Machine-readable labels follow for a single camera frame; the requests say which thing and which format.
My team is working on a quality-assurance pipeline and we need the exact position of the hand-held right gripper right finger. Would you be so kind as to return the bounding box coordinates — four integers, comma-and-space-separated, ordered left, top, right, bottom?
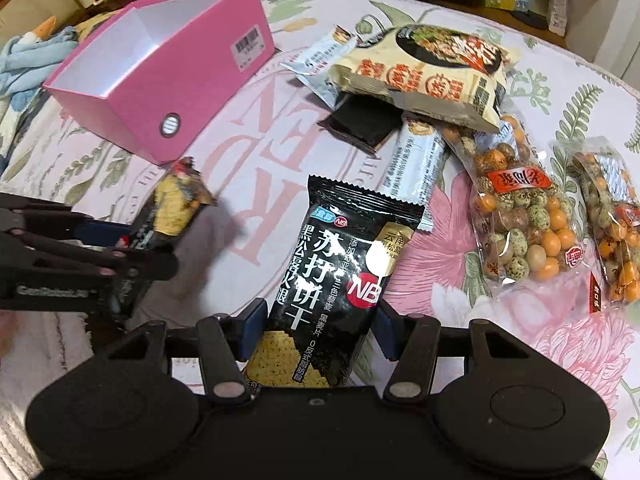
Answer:
372, 304, 526, 404

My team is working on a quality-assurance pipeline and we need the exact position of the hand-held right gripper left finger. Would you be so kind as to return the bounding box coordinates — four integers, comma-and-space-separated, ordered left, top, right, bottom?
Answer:
107, 299, 268, 405

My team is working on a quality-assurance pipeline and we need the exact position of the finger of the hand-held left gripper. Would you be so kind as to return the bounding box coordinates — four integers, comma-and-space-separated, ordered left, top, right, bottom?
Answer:
0, 232, 179, 286
0, 194, 132, 248

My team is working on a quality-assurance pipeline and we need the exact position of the yellow and black snack packet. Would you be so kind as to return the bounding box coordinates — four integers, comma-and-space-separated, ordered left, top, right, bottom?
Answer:
125, 157, 218, 256

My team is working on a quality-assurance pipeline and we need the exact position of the black cracker packet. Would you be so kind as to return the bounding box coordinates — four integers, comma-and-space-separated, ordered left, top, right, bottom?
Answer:
243, 174, 426, 388

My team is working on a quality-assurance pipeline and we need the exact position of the pink cardboard box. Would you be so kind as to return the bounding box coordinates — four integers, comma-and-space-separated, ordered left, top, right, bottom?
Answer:
42, 0, 276, 166

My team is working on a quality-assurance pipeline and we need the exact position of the silver snack packet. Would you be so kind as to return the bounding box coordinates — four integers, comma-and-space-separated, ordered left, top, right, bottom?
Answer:
385, 117, 453, 233
279, 25, 358, 108

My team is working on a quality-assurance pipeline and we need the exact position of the clear bag of coated peanuts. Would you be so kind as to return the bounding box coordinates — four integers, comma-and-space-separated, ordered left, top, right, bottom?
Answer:
570, 147, 640, 311
442, 115, 586, 293

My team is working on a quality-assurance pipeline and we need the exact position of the small black snack packet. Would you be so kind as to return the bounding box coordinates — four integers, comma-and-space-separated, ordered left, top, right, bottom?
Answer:
317, 95, 403, 156

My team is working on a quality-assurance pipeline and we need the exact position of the cream instant noodle packet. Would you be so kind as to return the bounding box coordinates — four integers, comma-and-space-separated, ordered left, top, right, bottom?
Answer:
327, 25, 521, 133

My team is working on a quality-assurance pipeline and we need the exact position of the floral bed sheet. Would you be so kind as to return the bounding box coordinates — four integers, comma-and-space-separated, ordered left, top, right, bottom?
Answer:
0, 0, 640, 480

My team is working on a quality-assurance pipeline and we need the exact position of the white blanket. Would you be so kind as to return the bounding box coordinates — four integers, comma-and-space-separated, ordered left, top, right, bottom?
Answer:
0, 305, 116, 480

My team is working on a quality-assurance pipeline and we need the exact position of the light blue plush toy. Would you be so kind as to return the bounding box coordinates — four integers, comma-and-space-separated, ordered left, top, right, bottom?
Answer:
0, 15, 83, 111

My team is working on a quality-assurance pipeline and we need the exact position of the light wooden cabinet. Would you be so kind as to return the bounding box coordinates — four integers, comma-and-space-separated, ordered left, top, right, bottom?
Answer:
0, 0, 86, 51

